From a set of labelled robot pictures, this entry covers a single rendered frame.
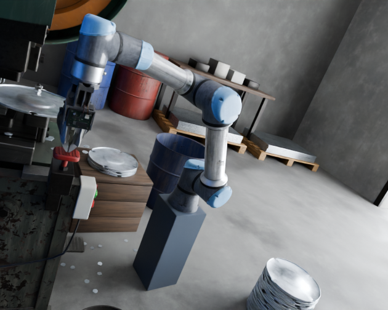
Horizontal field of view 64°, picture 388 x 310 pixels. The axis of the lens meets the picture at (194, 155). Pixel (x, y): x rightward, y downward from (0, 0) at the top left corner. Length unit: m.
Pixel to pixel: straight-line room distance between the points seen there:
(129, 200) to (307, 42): 4.68
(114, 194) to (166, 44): 3.25
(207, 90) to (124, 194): 0.91
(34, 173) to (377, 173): 4.77
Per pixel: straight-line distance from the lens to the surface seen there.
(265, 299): 1.75
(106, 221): 1.88
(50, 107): 1.20
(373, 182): 5.26
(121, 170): 1.76
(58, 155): 0.92
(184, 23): 4.76
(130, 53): 0.84
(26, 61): 1.13
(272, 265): 1.78
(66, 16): 1.51
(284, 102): 5.93
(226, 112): 1.08
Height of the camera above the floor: 1.15
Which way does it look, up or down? 19 degrees down
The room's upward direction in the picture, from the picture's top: 21 degrees clockwise
